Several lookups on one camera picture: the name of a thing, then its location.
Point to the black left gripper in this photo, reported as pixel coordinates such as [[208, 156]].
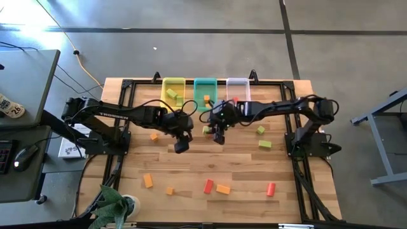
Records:
[[179, 124]]

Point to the green cube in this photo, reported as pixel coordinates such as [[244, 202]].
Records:
[[260, 129]]

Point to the orange rectangular block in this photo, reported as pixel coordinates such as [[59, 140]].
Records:
[[147, 180], [223, 189]]

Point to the small orange cube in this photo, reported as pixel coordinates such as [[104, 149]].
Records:
[[206, 98], [154, 136], [208, 105], [169, 191]]

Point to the black frame bracket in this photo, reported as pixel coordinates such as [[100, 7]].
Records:
[[155, 76], [253, 75]]

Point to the white printed leaflet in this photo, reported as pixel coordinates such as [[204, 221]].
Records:
[[68, 148]]

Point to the large green rectangular block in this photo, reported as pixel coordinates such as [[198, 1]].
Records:
[[264, 144]]

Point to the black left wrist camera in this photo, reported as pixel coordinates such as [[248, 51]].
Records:
[[182, 147]]

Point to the red cylinder block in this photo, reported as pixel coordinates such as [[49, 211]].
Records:
[[270, 189]]

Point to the green leafy plant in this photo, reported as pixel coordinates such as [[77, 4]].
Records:
[[108, 206]]

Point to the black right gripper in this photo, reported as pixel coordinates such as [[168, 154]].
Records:
[[222, 113]]

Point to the red rectangular block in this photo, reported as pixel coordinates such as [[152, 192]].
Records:
[[235, 99], [208, 186], [210, 135]]

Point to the black aluminium table frame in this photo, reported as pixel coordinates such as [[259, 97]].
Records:
[[286, 84]]

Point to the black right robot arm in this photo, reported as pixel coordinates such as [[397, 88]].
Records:
[[273, 108]]

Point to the black keyboard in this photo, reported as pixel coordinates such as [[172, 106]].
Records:
[[4, 157]]

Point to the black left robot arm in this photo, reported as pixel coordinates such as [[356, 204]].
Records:
[[111, 114]]

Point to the white printed pouch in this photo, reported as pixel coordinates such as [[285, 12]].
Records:
[[11, 107]]

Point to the grey metal table frame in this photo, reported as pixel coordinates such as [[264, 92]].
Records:
[[380, 140]]

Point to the dark grey desk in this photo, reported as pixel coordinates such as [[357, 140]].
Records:
[[28, 184]]

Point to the small green block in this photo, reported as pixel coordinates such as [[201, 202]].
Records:
[[179, 101], [206, 129]]

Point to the black desk caster wheel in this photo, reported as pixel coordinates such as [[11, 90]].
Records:
[[41, 199]]

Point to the black computer mouse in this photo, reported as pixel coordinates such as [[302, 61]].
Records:
[[24, 157]]

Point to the teal plastic bin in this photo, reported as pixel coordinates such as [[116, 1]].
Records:
[[205, 86]]

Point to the white plant pot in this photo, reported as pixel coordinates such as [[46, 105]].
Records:
[[135, 205]]

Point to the yellow plastic bin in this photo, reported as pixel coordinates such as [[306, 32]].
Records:
[[173, 83]]

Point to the clear plastic bin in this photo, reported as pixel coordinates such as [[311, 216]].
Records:
[[238, 87]]

